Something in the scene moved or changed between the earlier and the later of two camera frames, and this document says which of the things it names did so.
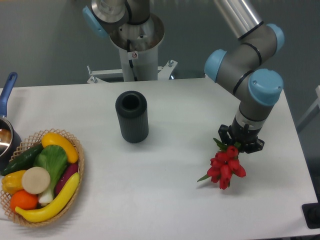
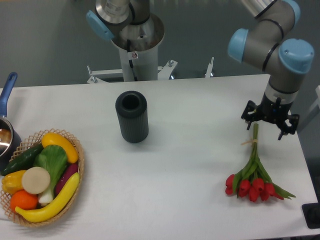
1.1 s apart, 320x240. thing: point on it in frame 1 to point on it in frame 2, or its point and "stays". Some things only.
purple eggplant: [71, 169] stays
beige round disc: [36, 180] stays
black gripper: [242, 133] to [275, 112]
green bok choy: [53, 159] stays
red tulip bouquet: [224, 164] to [253, 180]
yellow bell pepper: [12, 182] stays
